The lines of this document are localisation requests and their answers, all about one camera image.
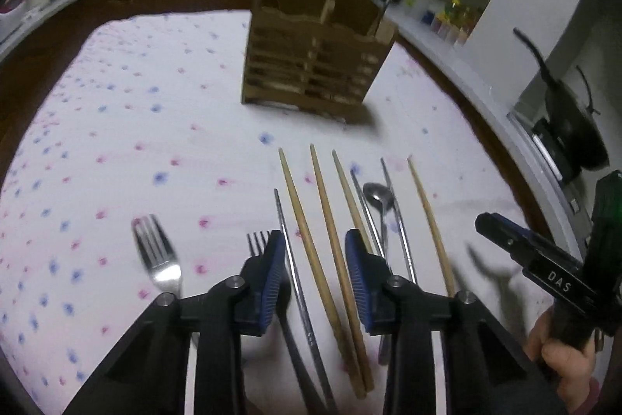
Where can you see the small dark fork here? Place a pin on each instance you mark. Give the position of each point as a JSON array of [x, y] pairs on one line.
[[257, 242]]

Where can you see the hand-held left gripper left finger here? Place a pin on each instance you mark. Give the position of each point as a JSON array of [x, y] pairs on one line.
[[269, 283]]

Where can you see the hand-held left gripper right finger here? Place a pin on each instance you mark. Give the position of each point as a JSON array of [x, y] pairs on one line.
[[357, 283]]

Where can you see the small metal spoon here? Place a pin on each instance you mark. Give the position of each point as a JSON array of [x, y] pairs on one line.
[[379, 196]]

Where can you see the person's right hand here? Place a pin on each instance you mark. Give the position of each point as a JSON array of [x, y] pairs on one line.
[[563, 361]]

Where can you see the gas stove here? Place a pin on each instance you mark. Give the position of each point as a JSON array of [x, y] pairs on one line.
[[549, 157]]

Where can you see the large silver fork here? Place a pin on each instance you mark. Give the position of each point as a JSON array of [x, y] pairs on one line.
[[158, 257]]

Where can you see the black wok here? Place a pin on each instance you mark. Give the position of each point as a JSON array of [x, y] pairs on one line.
[[568, 113]]

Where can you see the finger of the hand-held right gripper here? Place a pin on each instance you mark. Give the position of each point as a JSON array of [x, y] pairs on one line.
[[529, 257]]

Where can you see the row of spice jars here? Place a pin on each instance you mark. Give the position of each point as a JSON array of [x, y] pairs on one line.
[[452, 23]]

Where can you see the wooden utensil holder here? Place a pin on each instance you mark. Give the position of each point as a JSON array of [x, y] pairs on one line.
[[311, 55]]

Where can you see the white floral tablecloth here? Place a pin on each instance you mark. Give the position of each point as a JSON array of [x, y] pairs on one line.
[[170, 142]]

